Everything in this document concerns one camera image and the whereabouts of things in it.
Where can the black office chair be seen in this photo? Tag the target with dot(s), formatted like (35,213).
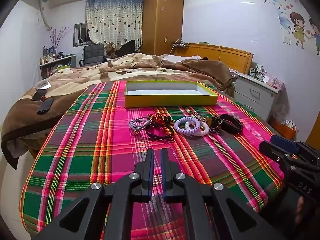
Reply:
(93,53)

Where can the black phone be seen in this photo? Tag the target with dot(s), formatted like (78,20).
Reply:
(45,105)

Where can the white card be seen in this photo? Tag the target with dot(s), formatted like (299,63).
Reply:
(43,84)

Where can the shelf with bottles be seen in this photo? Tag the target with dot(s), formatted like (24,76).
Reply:
(55,65)

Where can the black gold beaded ornament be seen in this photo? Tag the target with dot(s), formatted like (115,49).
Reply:
(168,121)

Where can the white pillow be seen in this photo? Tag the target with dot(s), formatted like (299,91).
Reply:
(175,58)

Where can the wooden wardrobe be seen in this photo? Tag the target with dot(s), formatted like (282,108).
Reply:
(162,22)

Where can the phone with red charm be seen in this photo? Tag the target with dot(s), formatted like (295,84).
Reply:
(38,95)

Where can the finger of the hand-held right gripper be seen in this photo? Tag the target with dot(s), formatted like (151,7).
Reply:
(271,150)
(286,143)

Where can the brown hair clip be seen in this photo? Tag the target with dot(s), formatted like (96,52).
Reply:
(203,119)

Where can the heart print curtain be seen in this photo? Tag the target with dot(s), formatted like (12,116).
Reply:
(113,20)

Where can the person's right hand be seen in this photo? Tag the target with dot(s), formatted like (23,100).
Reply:
(302,212)

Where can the brown teddy bear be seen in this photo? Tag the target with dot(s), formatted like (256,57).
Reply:
(110,50)

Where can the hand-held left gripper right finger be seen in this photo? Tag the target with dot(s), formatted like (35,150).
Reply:
(164,172)

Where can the wooden bed headboard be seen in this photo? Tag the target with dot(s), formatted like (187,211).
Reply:
(225,57)

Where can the window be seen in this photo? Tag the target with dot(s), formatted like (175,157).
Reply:
(80,35)

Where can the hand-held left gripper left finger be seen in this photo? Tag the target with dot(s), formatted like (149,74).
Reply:
(149,172)

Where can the clutter on nightstand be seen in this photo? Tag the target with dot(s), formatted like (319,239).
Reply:
(258,72)

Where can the flower branches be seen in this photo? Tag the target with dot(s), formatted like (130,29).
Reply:
(57,37)

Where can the yellow cardboard box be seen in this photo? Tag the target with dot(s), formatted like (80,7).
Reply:
(162,101)

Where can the orange box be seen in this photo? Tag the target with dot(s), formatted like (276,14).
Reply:
(285,131)

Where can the white nightstand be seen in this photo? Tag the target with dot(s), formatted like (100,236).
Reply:
(252,92)

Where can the brown patterned blanket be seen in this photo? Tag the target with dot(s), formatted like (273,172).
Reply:
(100,72)

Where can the cartoon wall sticker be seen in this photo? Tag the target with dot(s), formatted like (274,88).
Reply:
(297,22)

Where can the power strip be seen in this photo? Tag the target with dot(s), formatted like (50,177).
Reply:
(180,44)

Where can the black wristband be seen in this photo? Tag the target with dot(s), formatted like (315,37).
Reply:
(231,128)

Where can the plaid tablecloth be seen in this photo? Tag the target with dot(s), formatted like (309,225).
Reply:
(87,142)

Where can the dark clothing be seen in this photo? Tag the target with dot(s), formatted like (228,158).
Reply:
(127,47)

